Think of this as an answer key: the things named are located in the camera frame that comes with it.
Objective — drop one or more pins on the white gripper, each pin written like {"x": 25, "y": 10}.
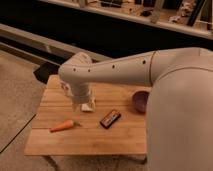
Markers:
{"x": 79, "y": 94}

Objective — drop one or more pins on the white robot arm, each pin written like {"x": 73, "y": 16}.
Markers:
{"x": 179, "y": 119}

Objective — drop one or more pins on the purple ceramic bowl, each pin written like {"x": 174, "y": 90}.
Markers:
{"x": 139, "y": 101}

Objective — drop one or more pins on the white rectangular sponge block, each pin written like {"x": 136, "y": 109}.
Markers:
{"x": 88, "y": 107}

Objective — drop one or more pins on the orange carrot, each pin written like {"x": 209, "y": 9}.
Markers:
{"x": 64, "y": 126}

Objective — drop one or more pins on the dark chocolate bar wrapper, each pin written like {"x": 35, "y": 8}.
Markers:
{"x": 110, "y": 118}

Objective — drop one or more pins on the black floor object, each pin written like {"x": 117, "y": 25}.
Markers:
{"x": 44, "y": 71}

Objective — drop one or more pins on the wooden table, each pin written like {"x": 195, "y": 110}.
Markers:
{"x": 126, "y": 136}

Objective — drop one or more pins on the cluttered background shelf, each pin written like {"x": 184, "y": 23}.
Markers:
{"x": 173, "y": 20}

